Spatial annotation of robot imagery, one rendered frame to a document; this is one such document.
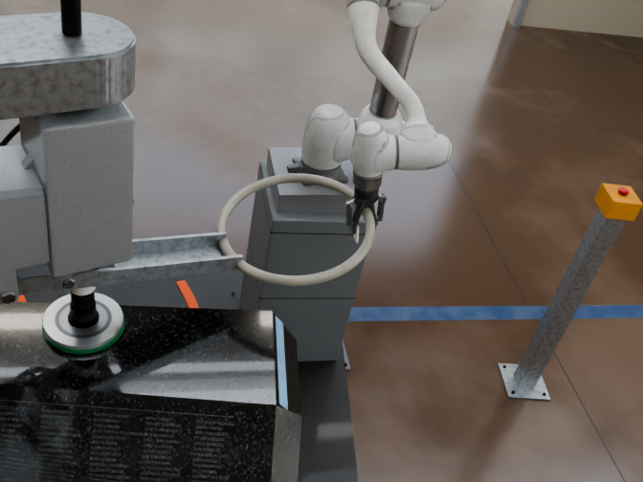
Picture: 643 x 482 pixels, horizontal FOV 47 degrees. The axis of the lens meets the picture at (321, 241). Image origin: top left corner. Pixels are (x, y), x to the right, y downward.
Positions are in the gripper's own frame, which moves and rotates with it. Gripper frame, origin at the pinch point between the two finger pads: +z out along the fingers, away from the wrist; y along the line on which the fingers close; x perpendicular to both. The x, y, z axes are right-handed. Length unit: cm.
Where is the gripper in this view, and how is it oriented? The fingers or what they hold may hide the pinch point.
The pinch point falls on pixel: (363, 231)
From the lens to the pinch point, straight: 240.5
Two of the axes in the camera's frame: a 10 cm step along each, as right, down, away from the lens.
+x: 2.9, 6.7, -6.8
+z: -0.1, 7.2, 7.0
